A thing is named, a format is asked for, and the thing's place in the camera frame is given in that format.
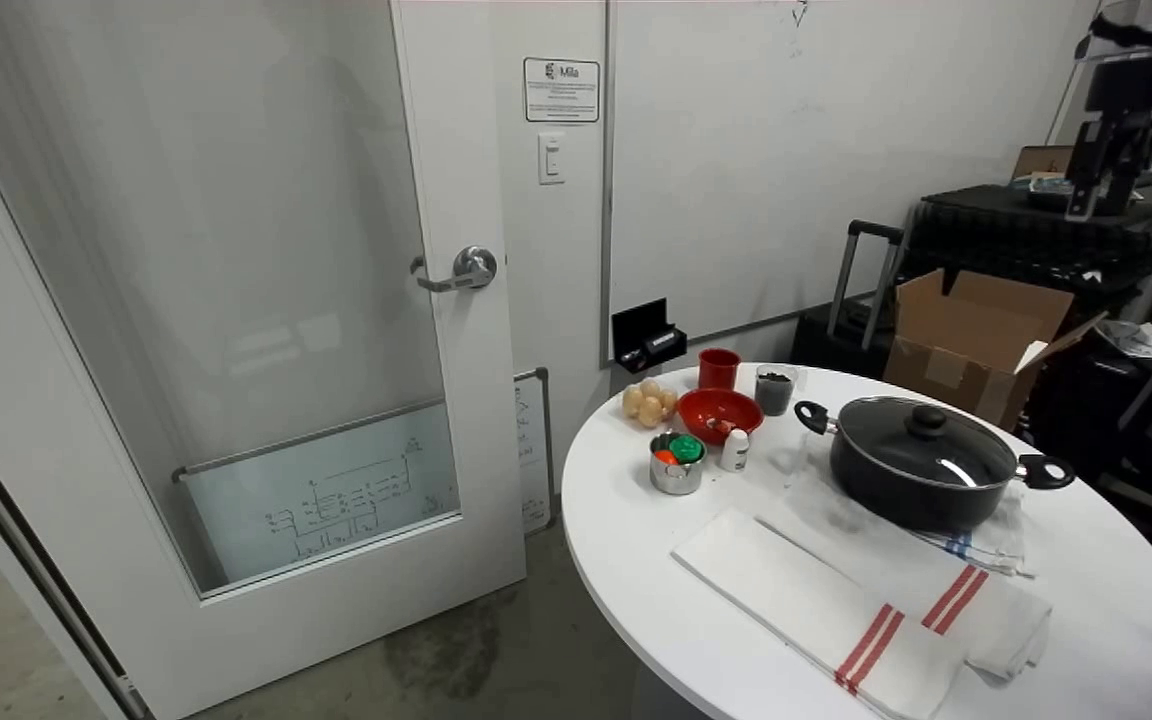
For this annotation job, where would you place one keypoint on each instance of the glass lid with black knob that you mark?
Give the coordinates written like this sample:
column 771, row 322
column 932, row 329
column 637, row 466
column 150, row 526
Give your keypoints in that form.
column 897, row 441

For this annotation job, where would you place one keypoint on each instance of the red cup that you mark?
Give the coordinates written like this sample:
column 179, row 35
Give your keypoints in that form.
column 719, row 369

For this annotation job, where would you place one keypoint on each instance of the open cardboard box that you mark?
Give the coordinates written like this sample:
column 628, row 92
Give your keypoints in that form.
column 960, row 351

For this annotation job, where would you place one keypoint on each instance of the large wall whiteboard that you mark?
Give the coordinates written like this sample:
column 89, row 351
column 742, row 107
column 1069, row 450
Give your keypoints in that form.
column 801, row 175

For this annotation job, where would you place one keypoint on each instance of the small white shaker bottle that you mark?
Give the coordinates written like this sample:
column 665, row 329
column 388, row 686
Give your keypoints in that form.
column 733, row 450

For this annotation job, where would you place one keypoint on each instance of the white light switch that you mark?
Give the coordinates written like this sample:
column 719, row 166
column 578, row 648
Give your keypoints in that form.
column 548, row 158

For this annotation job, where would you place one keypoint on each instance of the yellow bread rolls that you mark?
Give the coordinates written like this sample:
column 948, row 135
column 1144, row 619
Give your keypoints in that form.
column 651, row 405

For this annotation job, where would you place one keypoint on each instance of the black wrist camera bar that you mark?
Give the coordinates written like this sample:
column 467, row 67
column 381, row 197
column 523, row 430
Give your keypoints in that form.
column 1142, row 35

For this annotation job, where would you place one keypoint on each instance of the white wall sign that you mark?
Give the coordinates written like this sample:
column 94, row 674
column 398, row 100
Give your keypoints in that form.
column 561, row 89

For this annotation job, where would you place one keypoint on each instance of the white door with frosted glass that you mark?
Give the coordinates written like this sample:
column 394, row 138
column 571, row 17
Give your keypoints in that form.
column 477, row 466

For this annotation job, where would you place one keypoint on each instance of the white towel with red stripes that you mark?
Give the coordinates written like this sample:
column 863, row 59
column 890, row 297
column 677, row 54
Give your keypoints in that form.
column 788, row 587

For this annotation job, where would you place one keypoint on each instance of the red bowl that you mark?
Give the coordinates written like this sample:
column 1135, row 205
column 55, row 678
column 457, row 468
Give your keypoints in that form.
column 712, row 418

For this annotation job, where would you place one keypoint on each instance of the black cloth covered table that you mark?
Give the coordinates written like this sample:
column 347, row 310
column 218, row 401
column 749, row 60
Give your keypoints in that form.
column 1002, row 233

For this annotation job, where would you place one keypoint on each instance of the small brown cardboard box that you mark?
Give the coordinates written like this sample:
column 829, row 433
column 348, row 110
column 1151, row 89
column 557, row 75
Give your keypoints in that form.
column 1043, row 160

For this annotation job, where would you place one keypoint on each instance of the clear measuring cup dark contents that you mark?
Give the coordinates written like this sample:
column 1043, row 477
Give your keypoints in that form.
column 775, row 392

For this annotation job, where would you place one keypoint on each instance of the small green-rimmed bowl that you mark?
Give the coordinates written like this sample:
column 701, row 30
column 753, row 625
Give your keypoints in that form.
column 677, row 468

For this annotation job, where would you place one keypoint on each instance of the black cooking pot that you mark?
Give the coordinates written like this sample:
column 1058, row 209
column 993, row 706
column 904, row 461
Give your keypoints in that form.
column 910, row 500

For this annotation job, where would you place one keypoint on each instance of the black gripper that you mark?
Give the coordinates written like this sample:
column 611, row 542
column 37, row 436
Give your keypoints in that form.
column 1135, row 85

